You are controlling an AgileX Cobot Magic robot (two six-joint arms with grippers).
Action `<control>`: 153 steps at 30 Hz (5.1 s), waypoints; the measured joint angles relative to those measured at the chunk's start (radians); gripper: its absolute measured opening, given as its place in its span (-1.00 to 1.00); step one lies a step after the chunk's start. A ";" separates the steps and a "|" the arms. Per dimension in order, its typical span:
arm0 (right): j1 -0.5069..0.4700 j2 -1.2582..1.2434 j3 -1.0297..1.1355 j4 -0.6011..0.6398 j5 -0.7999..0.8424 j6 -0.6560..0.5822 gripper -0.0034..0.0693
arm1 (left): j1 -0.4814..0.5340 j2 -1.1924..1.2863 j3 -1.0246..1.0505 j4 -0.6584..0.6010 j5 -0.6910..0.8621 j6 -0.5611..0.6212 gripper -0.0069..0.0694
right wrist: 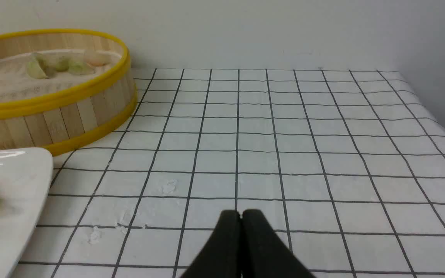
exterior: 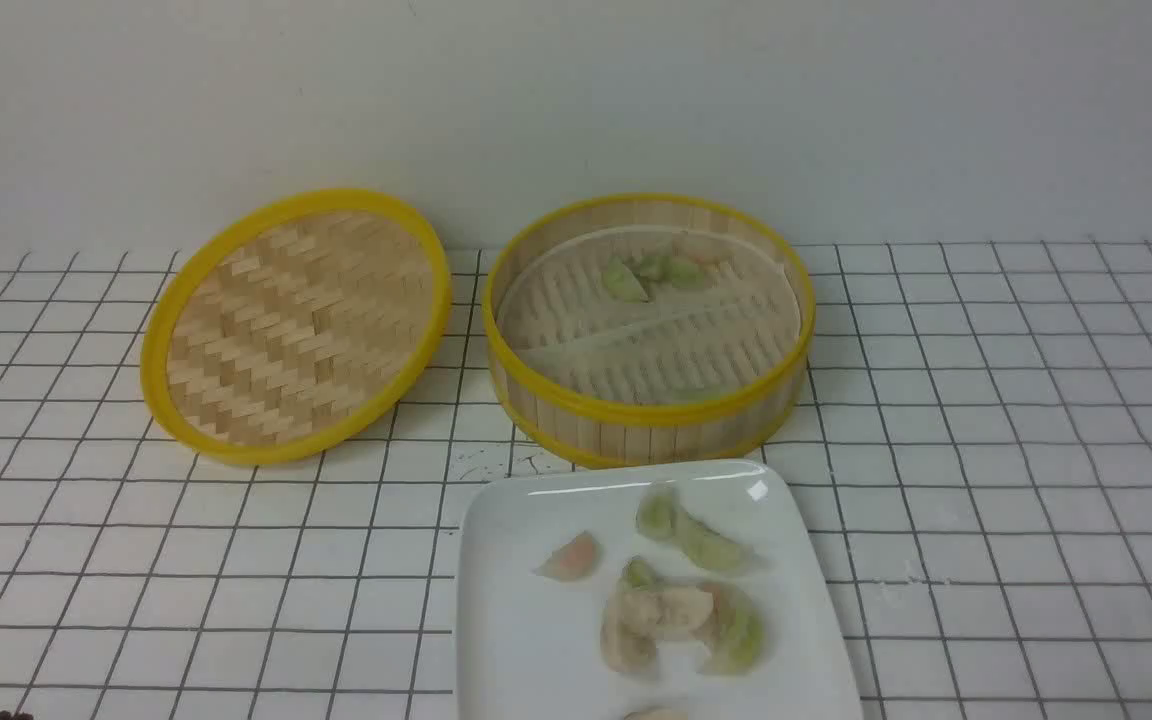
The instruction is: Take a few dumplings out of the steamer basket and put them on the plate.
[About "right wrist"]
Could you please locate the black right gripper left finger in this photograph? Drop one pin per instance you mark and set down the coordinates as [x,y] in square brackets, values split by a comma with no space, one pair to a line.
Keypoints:
[219,256]

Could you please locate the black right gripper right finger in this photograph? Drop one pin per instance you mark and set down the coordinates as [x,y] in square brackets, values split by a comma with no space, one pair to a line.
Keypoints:
[264,254]

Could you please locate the white square plate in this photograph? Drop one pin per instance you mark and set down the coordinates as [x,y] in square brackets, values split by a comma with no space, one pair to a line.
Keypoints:
[25,178]

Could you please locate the pink dumpling in steamer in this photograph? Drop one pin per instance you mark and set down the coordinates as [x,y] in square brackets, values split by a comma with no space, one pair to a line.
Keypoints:
[95,58]

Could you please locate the pale green dumpling in steamer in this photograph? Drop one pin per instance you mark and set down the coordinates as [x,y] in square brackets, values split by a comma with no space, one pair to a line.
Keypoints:
[73,66]

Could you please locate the bamboo steamer basket yellow rim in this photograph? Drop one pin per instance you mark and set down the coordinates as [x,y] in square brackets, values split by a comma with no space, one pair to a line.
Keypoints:
[74,116]

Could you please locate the white steamer liner cloth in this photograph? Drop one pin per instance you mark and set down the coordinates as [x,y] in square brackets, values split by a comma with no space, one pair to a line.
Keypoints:
[16,84]

